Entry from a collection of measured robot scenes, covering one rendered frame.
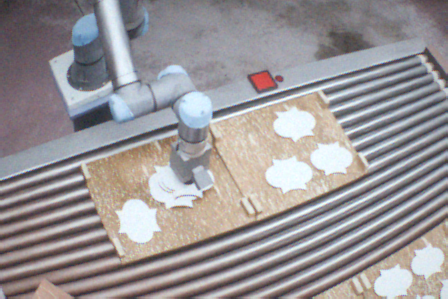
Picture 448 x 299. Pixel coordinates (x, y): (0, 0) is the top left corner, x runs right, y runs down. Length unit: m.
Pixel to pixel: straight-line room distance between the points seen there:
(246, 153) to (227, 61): 1.59
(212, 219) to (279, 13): 2.26
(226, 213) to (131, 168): 0.30
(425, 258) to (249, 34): 2.18
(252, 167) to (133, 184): 0.35
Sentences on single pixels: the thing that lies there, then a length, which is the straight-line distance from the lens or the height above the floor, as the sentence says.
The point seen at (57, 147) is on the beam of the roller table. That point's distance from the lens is 1.85.
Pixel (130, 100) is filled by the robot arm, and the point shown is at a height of 1.26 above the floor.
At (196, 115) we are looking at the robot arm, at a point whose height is 1.28.
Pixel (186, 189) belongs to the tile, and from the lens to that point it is 1.70.
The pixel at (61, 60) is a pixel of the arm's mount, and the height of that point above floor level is 0.89.
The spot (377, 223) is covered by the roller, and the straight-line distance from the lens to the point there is 1.82.
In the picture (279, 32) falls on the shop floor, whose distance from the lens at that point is 3.63.
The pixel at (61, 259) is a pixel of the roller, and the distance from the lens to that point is 1.65.
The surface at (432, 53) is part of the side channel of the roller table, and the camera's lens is 2.44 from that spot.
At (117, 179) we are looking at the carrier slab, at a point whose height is 0.94.
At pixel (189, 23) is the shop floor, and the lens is 3.58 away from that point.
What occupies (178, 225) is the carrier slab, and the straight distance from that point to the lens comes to 1.68.
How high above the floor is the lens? 2.40
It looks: 52 degrees down
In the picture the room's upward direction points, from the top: 11 degrees clockwise
